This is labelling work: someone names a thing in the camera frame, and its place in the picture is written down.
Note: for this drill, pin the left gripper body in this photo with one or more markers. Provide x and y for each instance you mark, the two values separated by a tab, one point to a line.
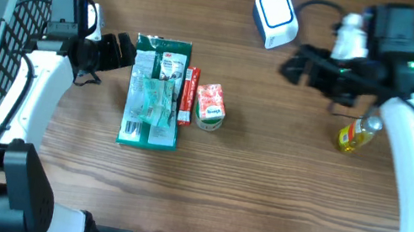
104	54

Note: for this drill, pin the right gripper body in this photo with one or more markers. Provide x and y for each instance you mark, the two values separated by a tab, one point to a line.
339	79

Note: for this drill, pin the yellow dish soap bottle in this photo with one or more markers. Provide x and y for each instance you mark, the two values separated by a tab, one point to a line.
358	133

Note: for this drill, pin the green sponge package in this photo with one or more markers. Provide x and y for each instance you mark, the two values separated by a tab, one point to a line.
161	59

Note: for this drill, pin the teal wipes packet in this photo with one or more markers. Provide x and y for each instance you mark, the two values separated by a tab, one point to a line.
158	100

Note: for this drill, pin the red stick packet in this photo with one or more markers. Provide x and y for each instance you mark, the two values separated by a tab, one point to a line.
188	96

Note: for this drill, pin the red patterned small carton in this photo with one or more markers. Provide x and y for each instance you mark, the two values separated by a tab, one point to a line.
211	102

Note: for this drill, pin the green lidded jar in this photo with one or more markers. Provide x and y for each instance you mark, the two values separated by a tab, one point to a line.
208	124

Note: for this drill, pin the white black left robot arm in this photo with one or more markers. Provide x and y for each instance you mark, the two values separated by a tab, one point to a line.
27	201

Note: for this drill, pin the white barcode scanner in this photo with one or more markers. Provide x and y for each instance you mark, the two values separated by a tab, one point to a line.
276	22

